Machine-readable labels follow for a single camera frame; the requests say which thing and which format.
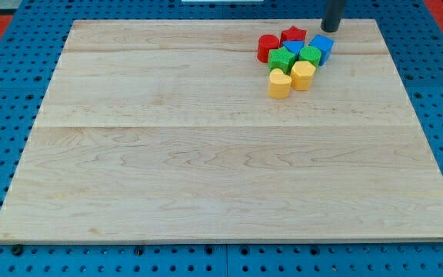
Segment light wooden board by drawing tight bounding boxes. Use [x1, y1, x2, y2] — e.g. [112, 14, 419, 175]
[0, 19, 443, 245]

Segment blue flat block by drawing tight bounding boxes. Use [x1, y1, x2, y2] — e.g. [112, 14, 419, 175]
[282, 40, 305, 56]

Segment red cylinder block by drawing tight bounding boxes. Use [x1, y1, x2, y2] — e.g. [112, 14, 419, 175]
[257, 34, 279, 63]

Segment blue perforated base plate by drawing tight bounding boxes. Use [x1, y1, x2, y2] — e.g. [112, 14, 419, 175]
[0, 1, 443, 276]

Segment red star block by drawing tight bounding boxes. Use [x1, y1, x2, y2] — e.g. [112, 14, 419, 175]
[280, 25, 307, 44]

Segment green star block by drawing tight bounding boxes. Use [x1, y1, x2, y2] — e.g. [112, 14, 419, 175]
[267, 47, 297, 75]

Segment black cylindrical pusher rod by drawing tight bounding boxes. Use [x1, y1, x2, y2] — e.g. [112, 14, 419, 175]
[321, 0, 346, 32]

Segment green cylinder block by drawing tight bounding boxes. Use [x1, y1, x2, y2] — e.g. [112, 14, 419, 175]
[298, 46, 321, 68]

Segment yellow hexagon block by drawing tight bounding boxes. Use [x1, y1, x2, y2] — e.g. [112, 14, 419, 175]
[290, 61, 316, 91]

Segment yellow heart block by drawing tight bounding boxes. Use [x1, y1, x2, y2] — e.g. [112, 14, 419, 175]
[268, 68, 291, 99]

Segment blue cube block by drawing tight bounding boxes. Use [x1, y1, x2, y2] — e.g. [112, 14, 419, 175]
[309, 35, 334, 66]

